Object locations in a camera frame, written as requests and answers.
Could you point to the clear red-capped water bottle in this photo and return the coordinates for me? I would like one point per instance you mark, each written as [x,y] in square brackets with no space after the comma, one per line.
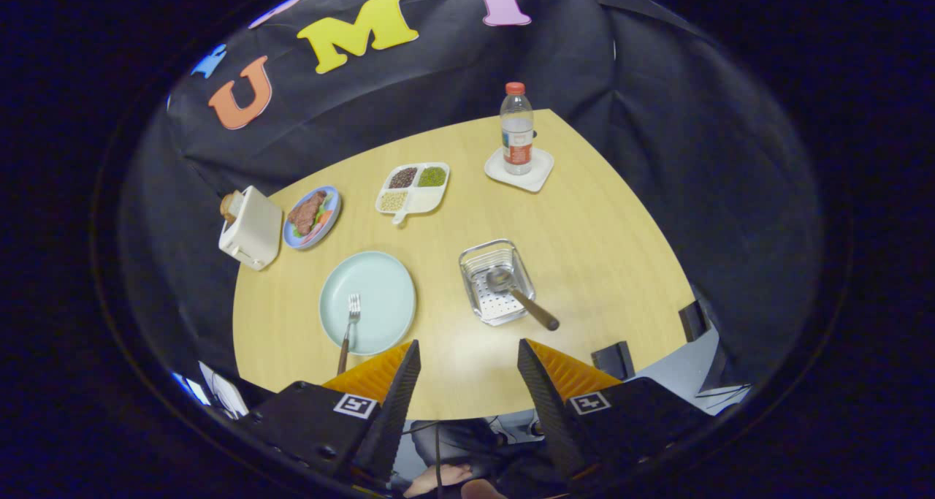
[516,130]

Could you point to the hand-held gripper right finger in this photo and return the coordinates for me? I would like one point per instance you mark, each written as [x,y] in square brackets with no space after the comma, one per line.
[548,411]

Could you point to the pale green plate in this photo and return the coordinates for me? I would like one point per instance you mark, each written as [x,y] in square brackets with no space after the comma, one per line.
[383,294]

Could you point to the brown meat piece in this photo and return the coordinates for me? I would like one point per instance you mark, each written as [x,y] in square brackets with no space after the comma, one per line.
[305,212]

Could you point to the brown toast slice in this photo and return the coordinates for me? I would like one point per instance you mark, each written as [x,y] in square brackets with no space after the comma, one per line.
[230,207]

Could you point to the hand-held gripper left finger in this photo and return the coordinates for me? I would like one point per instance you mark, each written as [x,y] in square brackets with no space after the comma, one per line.
[398,411]

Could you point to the black backdrop cloth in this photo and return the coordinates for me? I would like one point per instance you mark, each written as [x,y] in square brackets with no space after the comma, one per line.
[657,119]

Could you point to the white toaster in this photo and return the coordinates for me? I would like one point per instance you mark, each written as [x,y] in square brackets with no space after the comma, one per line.
[252,229]

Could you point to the white square coaster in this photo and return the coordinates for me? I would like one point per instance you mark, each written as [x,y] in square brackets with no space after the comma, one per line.
[540,166]

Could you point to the blue plate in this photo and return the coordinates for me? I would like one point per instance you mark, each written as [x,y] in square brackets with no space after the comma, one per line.
[332,205]

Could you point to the white paper sheet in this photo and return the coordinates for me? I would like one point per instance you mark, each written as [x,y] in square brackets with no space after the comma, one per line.
[226,395]

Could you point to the white divided bean dish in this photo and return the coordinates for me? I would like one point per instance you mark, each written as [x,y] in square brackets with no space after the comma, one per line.
[424,199]

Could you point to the black table clamp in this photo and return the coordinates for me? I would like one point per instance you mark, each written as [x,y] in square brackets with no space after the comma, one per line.
[612,360]
[694,321]

